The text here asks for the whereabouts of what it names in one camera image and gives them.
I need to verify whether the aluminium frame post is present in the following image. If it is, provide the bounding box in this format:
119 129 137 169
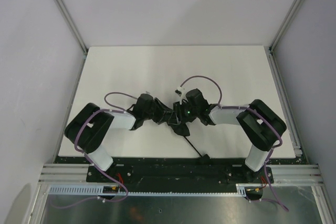
54 0 88 55
269 0 305 52

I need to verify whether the right aluminium frame post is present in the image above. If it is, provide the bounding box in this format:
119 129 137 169
269 0 305 52

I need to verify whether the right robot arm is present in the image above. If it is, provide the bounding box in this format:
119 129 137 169
171 89 287 182

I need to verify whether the purple cable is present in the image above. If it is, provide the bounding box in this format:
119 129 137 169
74 91 137 198
180 76 290 212

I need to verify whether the grey cable duct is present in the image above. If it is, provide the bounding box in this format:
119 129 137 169
47 184 263 198

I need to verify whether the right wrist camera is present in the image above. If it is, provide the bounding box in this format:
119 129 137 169
175 86 185 97

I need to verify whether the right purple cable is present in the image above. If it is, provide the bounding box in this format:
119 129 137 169
180 76 290 212

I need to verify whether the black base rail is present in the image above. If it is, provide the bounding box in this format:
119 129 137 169
55 155 274 193

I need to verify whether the black folding umbrella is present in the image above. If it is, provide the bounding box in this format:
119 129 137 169
166 98 210 163

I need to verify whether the left aluminium frame post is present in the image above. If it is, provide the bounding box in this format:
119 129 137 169
54 0 88 55

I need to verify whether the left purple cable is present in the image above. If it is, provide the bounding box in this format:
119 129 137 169
74 91 137 198

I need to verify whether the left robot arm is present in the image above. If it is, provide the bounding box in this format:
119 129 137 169
64 93 180 171

